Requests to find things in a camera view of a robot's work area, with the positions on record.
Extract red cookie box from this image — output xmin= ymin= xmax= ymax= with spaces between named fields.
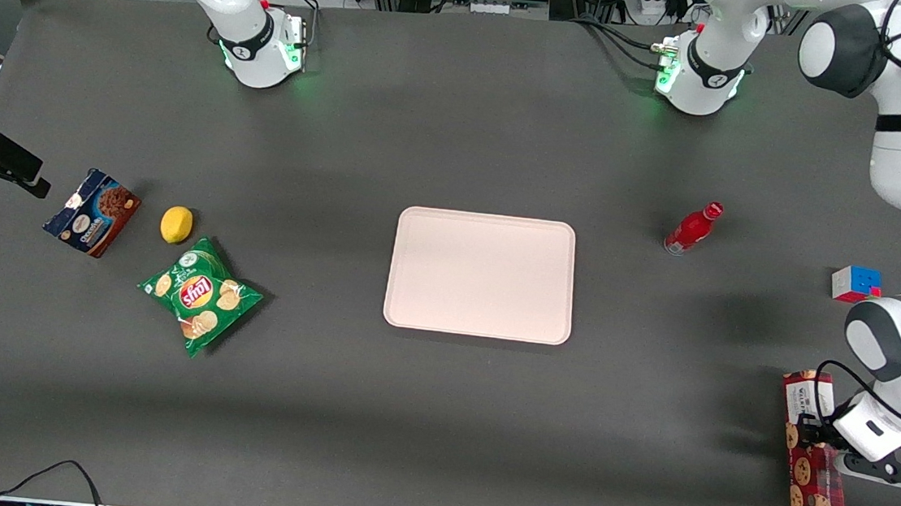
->
xmin=772 ymin=368 xmax=858 ymax=506

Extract blue chocolate cookie box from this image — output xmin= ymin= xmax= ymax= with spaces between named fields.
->
xmin=41 ymin=164 xmax=145 ymax=262

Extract pale pink plastic tray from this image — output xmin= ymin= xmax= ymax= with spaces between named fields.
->
xmin=381 ymin=204 xmax=582 ymax=348

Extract colourful puzzle cube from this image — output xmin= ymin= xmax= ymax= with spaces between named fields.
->
xmin=829 ymin=264 xmax=885 ymax=307

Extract yellow lemon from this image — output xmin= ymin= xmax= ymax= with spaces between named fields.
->
xmin=158 ymin=204 xmax=196 ymax=247

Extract red drink bottle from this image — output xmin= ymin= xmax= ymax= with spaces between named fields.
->
xmin=662 ymin=197 xmax=726 ymax=261

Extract green chips bag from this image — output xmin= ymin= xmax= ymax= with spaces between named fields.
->
xmin=131 ymin=231 xmax=270 ymax=364

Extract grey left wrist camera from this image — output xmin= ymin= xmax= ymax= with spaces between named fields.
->
xmin=834 ymin=440 xmax=901 ymax=491

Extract thin black table cable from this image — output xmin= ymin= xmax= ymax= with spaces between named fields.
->
xmin=0 ymin=454 xmax=110 ymax=506

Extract black left base cables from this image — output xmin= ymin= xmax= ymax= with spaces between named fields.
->
xmin=569 ymin=15 xmax=675 ymax=73

